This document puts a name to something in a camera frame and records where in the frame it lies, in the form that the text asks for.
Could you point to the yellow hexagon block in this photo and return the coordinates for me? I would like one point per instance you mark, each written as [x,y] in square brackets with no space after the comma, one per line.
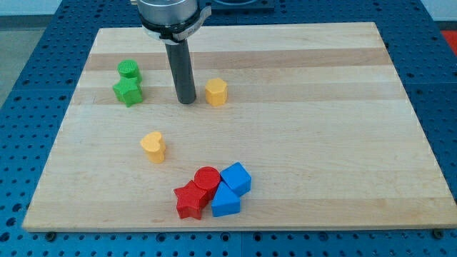
[216,91]

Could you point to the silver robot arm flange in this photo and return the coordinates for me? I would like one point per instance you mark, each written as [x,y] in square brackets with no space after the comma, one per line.
[172,21]

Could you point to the blue cube block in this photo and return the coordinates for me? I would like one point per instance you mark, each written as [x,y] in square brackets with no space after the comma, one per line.
[237,179]

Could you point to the red cylinder block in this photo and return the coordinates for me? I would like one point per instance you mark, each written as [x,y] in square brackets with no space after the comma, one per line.
[208,178]

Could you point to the wooden board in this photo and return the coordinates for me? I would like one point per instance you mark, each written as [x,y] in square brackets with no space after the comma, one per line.
[316,114]

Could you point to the blue triangular block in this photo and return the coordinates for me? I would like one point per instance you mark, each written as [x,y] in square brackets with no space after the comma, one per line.
[225,201]

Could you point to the yellow heart block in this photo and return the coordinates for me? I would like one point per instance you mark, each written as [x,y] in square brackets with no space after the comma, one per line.
[154,147]

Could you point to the red star block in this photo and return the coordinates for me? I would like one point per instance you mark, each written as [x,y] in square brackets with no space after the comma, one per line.
[191,200]

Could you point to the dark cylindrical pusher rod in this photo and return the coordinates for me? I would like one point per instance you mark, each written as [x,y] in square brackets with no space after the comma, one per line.
[182,72]

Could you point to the green star block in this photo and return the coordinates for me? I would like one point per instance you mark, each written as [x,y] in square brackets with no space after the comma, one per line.
[128,91]

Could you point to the green cylinder block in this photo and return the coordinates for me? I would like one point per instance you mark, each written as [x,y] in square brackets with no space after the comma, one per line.
[129,69]

